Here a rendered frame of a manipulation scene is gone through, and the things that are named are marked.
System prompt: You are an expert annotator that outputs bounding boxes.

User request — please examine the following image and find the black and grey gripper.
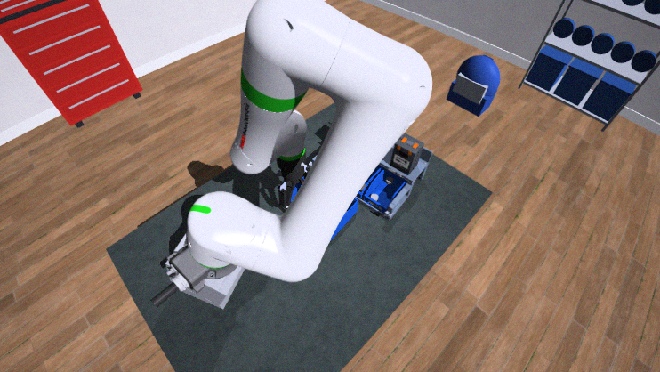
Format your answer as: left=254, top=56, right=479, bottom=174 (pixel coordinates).
left=278, top=165, right=310, bottom=209

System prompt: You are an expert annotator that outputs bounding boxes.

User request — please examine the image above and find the grey low shelf rack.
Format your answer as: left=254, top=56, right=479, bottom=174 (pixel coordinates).
left=355, top=145, right=433, bottom=221

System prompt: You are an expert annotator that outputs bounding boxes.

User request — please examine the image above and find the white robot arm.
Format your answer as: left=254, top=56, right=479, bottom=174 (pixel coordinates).
left=150, top=0, right=432, bottom=307

